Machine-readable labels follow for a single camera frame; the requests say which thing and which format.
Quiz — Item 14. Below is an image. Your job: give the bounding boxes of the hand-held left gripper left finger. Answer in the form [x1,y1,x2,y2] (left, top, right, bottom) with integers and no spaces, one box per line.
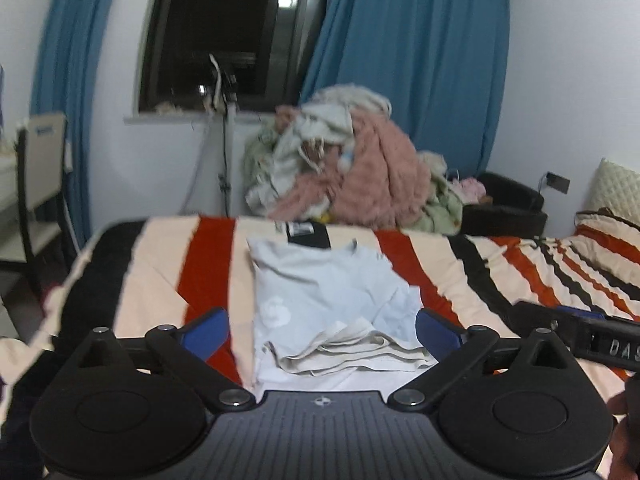
[66,306,257,415]

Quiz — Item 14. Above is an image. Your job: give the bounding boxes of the person's right hand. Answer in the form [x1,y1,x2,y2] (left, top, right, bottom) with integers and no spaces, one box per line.
[607,390,640,480]

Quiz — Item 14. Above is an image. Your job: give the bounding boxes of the pile of clothes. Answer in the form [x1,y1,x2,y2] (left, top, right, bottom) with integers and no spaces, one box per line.
[242,137,466,236]

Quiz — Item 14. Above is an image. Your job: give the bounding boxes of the dark window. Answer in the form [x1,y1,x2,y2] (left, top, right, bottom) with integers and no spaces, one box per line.
[139,0,333,113]

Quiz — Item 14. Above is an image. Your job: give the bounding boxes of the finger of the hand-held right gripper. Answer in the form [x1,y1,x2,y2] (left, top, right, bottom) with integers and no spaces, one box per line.
[552,304,608,323]

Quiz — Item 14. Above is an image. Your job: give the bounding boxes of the white t-shirt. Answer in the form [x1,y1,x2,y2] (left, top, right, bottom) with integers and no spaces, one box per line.
[246,237,441,391]

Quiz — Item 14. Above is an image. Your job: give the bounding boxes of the pink fluffy blanket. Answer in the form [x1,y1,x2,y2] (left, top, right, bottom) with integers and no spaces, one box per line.
[272,105,433,233]

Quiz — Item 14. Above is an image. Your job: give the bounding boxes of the white and black chair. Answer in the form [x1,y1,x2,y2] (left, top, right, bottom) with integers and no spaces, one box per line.
[0,112,77,301]

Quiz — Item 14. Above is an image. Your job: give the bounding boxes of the garment steamer stand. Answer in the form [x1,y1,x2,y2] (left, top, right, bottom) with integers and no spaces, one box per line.
[180,52,241,216]

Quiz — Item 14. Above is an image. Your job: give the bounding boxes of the black folded garment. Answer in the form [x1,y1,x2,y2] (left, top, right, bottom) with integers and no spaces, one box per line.
[285,220,332,250]

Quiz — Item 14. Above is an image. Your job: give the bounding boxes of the cream quilted pillow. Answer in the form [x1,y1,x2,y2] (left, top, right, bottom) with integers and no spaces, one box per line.
[585,157,640,226]

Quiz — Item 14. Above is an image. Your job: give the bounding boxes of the pink clothing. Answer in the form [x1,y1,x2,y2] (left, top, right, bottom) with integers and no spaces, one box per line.
[452,177,486,206]

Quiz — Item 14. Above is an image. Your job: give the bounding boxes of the beige garment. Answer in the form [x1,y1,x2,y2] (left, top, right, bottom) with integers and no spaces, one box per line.
[300,85,393,121]

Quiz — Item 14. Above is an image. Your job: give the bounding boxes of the black armchair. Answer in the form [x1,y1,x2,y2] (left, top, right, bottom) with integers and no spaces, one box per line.
[460,171,548,237]

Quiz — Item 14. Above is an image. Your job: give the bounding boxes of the white vanity desk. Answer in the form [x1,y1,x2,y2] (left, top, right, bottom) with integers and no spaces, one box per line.
[0,152,25,223]

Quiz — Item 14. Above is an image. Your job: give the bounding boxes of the blue curtain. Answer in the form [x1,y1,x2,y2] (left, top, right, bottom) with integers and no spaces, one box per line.
[300,0,511,181]
[30,0,126,241]

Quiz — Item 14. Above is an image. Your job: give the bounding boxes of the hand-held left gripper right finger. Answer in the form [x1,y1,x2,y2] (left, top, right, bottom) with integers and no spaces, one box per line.
[387,307,577,415]

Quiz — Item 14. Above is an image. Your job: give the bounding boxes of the striped fleece blanket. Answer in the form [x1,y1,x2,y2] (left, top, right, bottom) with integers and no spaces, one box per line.
[0,212,640,480]

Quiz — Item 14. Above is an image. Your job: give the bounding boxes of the white hooded garment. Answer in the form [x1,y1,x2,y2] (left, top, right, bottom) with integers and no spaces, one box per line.
[247,105,356,211]

